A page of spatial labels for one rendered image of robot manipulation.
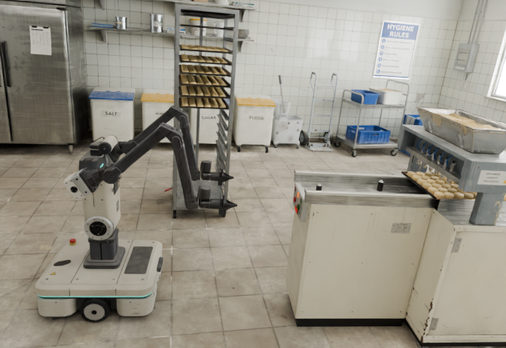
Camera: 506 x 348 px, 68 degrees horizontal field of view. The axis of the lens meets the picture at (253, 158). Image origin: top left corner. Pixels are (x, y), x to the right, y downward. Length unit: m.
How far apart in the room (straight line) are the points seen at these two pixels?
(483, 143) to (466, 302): 0.89
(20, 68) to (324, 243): 4.06
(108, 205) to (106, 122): 3.11
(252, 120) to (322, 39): 1.75
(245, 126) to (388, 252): 3.46
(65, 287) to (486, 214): 2.27
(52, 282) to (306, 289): 1.43
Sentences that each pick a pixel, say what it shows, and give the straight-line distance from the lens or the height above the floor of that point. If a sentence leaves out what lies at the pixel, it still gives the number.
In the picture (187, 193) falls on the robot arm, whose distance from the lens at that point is 2.04.
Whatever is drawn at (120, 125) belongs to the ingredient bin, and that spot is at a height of 0.36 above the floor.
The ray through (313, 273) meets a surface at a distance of 2.26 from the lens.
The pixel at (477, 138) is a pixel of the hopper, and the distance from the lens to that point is 2.16.
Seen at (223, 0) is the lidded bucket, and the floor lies 2.04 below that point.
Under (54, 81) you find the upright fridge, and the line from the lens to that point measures 5.07.
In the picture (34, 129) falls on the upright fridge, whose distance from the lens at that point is 5.27.
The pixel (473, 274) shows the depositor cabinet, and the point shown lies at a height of 0.54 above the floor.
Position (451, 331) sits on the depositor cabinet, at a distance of 2.61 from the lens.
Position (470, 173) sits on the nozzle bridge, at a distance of 2.08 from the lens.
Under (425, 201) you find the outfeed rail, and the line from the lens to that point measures 2.28.
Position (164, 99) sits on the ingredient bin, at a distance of 5.20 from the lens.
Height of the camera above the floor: 1.68
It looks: 19 degrees down
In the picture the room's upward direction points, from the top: 5 degrees clockwise
